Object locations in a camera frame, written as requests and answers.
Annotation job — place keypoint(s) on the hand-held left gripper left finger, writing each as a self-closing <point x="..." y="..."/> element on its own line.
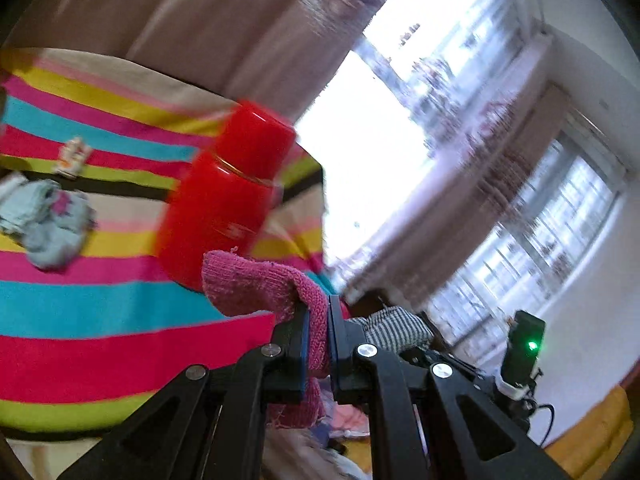
<point x="302" y="355"/>

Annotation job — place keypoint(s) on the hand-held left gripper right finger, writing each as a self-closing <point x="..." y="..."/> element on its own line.
<point x="334" y="352"/>

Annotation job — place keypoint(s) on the grey white striped sock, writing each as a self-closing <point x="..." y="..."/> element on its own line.
<point x="395" y="327"/>

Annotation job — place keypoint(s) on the pink knitted sock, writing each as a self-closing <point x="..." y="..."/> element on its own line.
<point x="250" y="285"/>

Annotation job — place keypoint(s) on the yellow cloth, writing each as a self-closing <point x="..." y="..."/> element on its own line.
<point x="595" y="435"/>

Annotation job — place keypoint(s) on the barred window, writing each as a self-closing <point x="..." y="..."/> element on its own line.
<point x="545" y="240"/>

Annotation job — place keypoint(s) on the red thermos bottle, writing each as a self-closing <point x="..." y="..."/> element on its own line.
<point x="215" y="210"/>

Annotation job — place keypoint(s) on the floral sheer curtain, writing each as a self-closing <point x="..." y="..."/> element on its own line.
<point x="475" y="170"/>

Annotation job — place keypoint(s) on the bright window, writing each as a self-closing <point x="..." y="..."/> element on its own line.
<point x="360" y="160"/>

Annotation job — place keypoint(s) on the colourful striped tablecloth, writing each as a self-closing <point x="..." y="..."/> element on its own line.
<point x="100" y="320"/>

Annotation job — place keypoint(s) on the light blue sock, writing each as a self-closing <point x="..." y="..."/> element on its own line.
<point x="47" y="220"/>

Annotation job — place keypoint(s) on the small patterned sock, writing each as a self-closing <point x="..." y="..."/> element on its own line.
<point x="73" y="156"/>

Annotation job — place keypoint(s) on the beige curtain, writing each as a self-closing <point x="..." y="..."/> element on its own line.
<point x="225" y="25"/>

